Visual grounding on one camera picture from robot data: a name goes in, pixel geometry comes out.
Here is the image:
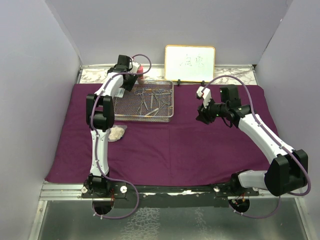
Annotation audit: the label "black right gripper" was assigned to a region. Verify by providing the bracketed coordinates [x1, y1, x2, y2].
[196, 96, 229, 124]

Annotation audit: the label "metal mesh tray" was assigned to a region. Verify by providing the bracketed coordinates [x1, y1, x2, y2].
[113, 80, 174, 123]

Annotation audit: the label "purple cloth wrap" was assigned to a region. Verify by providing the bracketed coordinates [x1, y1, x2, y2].
[46, 84, 269, 186]

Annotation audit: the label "white gauze bag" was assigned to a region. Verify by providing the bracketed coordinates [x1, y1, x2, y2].
[108, 125, 127, 142]

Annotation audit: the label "steel forceps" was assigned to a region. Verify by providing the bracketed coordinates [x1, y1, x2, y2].
[134, 89, 148, 113]

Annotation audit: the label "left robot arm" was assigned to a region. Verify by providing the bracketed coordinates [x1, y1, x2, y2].
[81, 55, 140, 198]

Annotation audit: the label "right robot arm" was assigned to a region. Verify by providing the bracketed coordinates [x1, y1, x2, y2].
[196, 84, 310, 197]

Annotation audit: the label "pink lid spice bottle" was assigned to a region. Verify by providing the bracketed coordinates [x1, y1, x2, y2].
[137, 65, 144, 80]

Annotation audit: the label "steel clamp right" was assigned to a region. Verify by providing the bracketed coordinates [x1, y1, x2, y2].
[155, 89, 172, 108]

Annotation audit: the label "steel tweezers front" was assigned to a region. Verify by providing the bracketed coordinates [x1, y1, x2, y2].
[144, 108, 159, 117]

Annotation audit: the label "yellow framed whiteboard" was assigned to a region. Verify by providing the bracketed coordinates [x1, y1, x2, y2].
[164, 45, 216, 83]

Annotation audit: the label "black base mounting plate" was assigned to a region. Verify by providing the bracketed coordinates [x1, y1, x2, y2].
[81, 182, 259, 209]

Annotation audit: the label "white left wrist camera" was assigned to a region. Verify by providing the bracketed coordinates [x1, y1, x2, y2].
[129, 60, 141, 74]

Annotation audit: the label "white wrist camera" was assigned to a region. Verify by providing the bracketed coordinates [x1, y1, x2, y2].
[196, 86, 212, 109]
[129, 60, 141, 74]

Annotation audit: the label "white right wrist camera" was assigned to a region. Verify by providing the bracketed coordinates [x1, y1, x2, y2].
[196, 86, 212, 109]

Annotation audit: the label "aluminium frame rail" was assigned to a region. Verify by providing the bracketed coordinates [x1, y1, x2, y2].
[38, 178, 305, 201]

